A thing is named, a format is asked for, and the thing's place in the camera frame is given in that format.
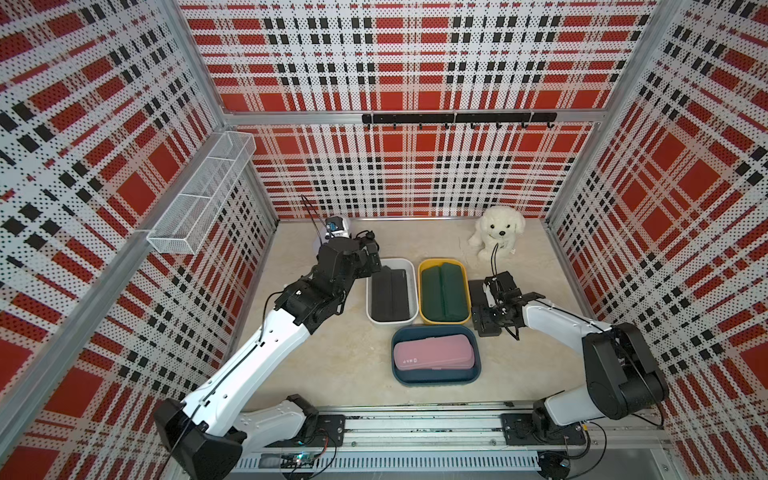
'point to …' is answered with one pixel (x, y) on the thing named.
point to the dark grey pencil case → (382, 294)
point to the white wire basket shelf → (186, 224)
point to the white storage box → (410, 266)
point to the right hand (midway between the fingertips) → (492, 316)
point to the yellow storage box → (435, 262)
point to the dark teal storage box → (441, 376)
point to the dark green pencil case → (433, 304)
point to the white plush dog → (496, 234)
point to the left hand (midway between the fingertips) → (363, 249)
